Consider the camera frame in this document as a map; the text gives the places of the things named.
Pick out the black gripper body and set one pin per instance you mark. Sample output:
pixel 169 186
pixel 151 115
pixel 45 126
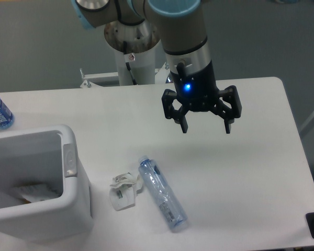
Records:
pixel 198 91

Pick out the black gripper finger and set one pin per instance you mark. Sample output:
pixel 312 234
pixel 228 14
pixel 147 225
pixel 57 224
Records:
pixel 227 105
pixel 168 97

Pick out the white paper trash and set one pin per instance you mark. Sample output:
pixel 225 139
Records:
pixel 124 190

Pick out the clear blue plastic bottle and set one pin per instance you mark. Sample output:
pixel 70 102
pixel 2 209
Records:
pixel 163 195

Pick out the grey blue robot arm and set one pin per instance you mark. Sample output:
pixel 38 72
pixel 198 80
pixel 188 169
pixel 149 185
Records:
pixel 180 25

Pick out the white plastic trash can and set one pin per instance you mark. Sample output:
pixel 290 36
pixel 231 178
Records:
pixel 49 156

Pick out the paper trash inside can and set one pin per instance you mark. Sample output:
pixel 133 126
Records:
pixel 34 193

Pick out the white metal base bracket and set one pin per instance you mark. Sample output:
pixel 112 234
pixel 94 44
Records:
pixel 162 75

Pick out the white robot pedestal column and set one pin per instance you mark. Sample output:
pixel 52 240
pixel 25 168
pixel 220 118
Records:
pixel 136 60

